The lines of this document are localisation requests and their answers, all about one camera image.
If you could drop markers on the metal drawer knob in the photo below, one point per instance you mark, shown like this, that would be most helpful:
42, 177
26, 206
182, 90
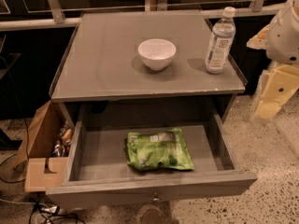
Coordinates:
156, 198

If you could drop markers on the green rice chip bag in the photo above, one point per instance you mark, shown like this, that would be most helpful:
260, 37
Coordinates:
165, 150

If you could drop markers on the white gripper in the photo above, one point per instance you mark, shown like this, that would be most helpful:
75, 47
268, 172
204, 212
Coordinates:
284, 39

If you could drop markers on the metal railing frame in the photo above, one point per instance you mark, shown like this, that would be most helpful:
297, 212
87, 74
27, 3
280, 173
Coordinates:
93, 6

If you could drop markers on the grey cabinet with counter top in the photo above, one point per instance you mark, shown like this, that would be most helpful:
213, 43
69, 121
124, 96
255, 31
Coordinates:
140, 70

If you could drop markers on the open grey top drawer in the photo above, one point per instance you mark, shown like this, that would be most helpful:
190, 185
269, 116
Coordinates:
97, 173

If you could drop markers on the snack packets in box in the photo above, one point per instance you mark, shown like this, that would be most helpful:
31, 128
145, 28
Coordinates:
63, 143

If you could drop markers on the brown cardboard box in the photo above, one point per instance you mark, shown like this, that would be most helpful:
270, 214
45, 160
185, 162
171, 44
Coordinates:
43, 171

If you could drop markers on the white ceramic bowl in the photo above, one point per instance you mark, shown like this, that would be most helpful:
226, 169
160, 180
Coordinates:
156, 53

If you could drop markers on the clear plastic water bottle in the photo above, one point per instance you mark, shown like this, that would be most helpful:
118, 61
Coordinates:
220, 42

